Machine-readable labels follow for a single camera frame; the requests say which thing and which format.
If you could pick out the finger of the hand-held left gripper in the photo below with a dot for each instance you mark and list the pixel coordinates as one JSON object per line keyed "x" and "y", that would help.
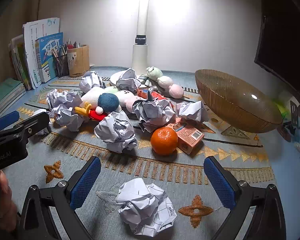
{"x": 36, "y": 123}
{"x": 6, "y": 120}

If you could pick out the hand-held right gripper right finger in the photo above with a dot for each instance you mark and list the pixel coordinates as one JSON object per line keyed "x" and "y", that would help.
{"x": 218, "y": 182}

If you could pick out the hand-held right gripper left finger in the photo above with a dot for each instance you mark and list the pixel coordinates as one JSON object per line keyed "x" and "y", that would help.
{"x": 86, "y": 182}

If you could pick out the white paper ball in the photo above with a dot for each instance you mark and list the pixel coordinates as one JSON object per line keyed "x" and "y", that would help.
{"x": 192, "y": 111}
{"x": 127, "y": 78}
{"x": 62, "y": 110}
{"x": 116, "y": 133}
{"x": 91, "y": 81}
{"x": 145, "y": 207}
{"x": 152, "y": 112}

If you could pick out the pink drink carton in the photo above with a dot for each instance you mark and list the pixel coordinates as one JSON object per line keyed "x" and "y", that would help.
{"x": 187, "y": 136}

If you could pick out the white duck plush blue hat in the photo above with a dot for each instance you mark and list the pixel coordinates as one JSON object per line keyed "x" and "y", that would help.
{"x": 92, "y": 97}

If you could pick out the orange mandarin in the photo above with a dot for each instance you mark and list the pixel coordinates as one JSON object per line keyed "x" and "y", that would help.
{"x": 164, "y": 140}

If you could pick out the amber ribbed glass bowl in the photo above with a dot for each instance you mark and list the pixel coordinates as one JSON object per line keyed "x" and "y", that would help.
{"x": 235, "y": 100}

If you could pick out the pastel dango plush embroidered faces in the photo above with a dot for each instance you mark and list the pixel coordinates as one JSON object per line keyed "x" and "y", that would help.
{"x": 123, "y": 95}

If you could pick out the red orange toy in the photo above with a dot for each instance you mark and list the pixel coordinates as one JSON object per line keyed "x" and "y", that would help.
{"x": 150, "y": 94}

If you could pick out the person's left hand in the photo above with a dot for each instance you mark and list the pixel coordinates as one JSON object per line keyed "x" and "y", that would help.
{"x": 5, "y": 205}

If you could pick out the stack of teal books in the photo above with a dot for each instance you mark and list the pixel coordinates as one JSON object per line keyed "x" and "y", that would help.
{"x": 5, "y": 95}

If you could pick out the blue patterned table mat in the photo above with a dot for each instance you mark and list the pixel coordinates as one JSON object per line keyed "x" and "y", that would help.
{"x": 165, "y": 175}

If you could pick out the row of upright books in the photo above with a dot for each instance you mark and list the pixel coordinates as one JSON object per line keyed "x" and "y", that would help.
{"x": 18, "y": 60}

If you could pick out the black mesh pen holder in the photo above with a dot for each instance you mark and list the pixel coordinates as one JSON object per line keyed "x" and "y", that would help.
{"x": 61, "y": 66}

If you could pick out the blue workbook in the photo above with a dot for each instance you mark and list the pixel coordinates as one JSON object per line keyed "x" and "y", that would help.
{"x": 50, "y": 50}

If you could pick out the bamboo pen holder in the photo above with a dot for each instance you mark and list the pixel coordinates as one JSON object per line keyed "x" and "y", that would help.
{"x": 78, "y": 61}

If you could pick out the bunch of pencils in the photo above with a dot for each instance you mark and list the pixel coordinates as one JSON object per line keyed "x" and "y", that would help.
{"x": 58, "y": 51}

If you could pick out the upright books and booklets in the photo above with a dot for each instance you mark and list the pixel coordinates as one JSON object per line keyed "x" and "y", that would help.
{"x": 32, "y": 45}

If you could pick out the bunch of red black pens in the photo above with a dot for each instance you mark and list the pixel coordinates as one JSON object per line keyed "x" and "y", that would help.
{"x": 73, "y": 44}

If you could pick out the green small item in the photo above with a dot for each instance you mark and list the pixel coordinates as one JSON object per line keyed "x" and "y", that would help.
{"x": 282, "y": 108}

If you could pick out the black perforated stand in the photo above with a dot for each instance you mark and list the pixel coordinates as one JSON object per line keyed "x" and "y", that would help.
{"x": 293, "y": 111}

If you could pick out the pastel dango plush frog head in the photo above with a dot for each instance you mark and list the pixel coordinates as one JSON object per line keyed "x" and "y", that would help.
{"x": 165, "y": 81}

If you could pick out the dark striped cloth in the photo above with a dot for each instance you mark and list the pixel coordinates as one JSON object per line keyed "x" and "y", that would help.
{"x": 145, "y": 81}

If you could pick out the white desk lamp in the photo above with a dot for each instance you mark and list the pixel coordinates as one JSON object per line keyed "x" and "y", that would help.
{"x": 140, "y": 55}

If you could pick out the dark monitor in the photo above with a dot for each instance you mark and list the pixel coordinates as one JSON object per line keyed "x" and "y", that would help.
{"x": 282, "y": 37}

